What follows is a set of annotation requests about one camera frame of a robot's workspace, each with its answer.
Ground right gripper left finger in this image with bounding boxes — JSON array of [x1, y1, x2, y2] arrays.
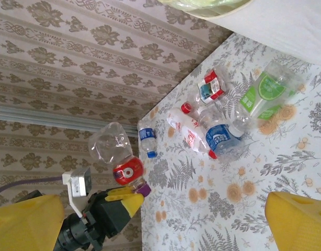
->
[[0, 193, 65, 251]]

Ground white label bottle red print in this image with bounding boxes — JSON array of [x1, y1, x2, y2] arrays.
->
[[165, 107, 219, 161]]

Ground green label clear bottle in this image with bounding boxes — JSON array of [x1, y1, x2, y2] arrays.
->
[[231, 61, 309, 138]]

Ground red white small carton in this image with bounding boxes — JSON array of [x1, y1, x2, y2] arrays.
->
[[194, 65, 231, 106]]

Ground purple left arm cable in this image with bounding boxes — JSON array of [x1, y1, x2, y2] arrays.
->
[[0, 175, 64, 200]]

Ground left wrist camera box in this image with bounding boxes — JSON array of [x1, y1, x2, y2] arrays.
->
[[62, 167, 93, 218]]

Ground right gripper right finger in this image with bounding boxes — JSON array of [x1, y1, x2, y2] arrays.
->
[[265, 191, 321, 251]]

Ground small bottle blue cap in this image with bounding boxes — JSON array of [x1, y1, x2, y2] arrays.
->
[[136, 125, 159, 159]]

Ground floral patterned table cover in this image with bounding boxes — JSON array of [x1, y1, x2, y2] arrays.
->
[[138, 32, 321, 251]]

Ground crushed Pocari Sweat bottle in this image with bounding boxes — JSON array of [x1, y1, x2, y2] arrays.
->
[[199, 109, 253, 165]]

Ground red label bottle purple cap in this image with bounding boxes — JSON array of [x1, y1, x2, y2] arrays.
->
[[87, 121, 152, 197]]

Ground cream plastic bin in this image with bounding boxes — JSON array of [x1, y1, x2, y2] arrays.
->
[[160, 0, 321, 66]]

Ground small clear bottle red cap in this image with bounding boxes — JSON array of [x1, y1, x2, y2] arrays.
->
[[180, 88, 204, 123]]

